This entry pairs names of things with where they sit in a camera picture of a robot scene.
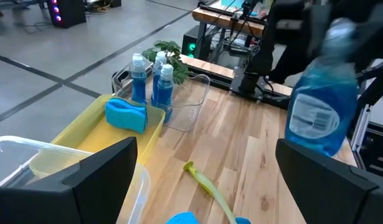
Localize green potted plant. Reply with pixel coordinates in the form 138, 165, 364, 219
142, 39, 192, 85

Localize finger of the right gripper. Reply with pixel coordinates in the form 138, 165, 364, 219
306, 9, 332, 60
354, 15, 383, 72

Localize black computer pink lights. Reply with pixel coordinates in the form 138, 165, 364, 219
47, 0, 87, 29

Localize clear plastic handled basket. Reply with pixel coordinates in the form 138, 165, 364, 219
111, 60, 211, 133

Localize blue dish soap bottle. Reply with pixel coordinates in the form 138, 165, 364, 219
284, 17, 361, 158
155, 63, 175, 124
151, 50, 168, 106
130, 52, 148, 105

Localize tall clear plastic bin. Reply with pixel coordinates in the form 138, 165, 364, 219
0, 135, 152, 224

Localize wooden workbench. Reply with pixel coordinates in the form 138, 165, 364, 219
191, 0, 268, 40

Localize black computer green light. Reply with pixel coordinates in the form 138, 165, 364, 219
181, 24, 207, 60

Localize green dish brush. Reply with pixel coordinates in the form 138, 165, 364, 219
182, 161, 239, 224

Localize black metal-edged flight case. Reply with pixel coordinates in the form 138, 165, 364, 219
349, 102, 383, 179

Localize yellow plastic tray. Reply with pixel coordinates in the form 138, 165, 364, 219
50, 94, 166, 187

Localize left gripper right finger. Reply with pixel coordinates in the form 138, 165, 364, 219
275, 138, 383, 224

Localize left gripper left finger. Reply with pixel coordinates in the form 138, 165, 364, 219
0, 136, 138, 224

